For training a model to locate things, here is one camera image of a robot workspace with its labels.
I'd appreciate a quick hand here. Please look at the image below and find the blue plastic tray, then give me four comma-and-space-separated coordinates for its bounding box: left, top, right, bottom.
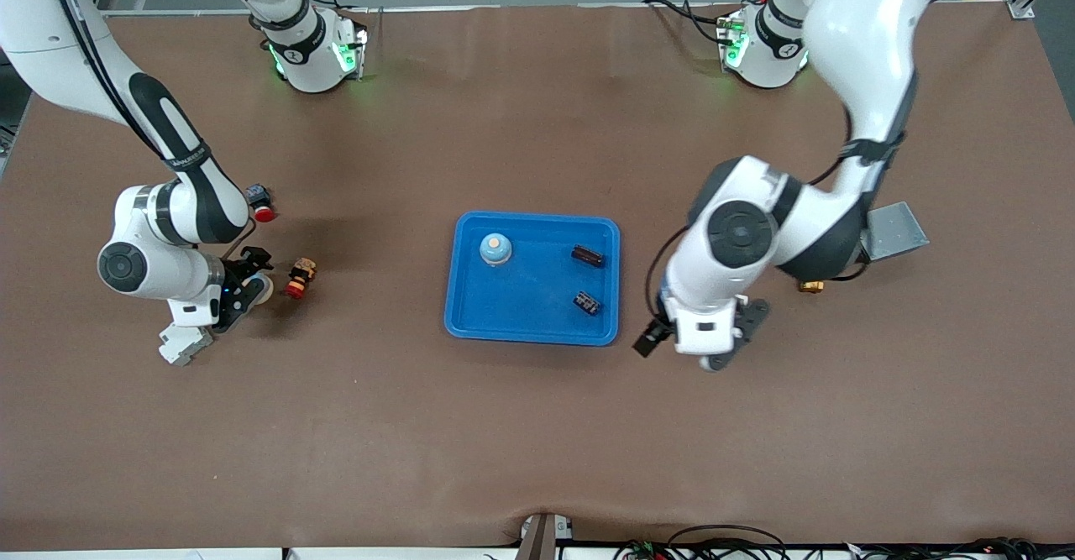
443, 211, 621, 348

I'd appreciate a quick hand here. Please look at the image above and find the red emergency stop button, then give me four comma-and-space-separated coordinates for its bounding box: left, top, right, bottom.
245, 184, 277, 223

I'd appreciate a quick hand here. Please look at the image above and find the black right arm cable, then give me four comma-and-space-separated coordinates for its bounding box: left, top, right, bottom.
46, 0, 257, 267

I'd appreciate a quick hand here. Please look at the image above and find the black cable bundle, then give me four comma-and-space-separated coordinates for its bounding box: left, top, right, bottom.
613, 536, 1075, 560

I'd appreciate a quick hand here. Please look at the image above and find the black looped cable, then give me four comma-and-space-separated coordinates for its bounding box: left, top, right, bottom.
668, 525, 790, 560

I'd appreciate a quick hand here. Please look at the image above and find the white circuit breaker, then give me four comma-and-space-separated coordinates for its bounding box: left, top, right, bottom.
158, 323, 214, 367

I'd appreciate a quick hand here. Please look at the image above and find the silver metal module box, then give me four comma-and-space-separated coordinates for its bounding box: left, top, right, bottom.
861, 201, 931, 263

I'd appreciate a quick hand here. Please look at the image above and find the brown table cover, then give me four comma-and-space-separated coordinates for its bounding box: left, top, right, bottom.
0, 2, 1075, 551

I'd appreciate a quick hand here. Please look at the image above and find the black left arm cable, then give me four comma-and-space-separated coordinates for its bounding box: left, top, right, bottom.
643, 102, 874, 326

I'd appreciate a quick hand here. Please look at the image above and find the red yellow push button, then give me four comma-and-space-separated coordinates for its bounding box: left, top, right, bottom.
284, 258, 318, 300

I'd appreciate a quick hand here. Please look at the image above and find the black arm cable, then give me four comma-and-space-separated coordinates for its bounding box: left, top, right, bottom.
643, 102, 874, 326
46, 0, 257, 267

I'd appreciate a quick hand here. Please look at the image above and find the grey metal bracket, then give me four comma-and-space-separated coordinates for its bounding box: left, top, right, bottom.
514, 512, 574, 560

